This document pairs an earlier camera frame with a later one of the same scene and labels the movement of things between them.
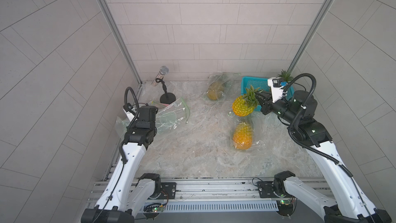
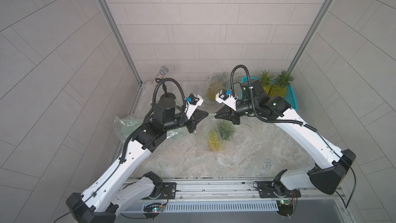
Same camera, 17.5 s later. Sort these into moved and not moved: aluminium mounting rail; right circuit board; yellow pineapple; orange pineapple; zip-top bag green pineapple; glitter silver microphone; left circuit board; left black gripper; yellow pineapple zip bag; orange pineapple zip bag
Moved: left black gripper; orange pineapple zip bag; yellow pineapple zip bag; yellow pineapple; orange pineapple
Not moved: zip-top bag green pineapple; glitter silver microphone; aluminium mounting rail; left circuit board; right circuit board
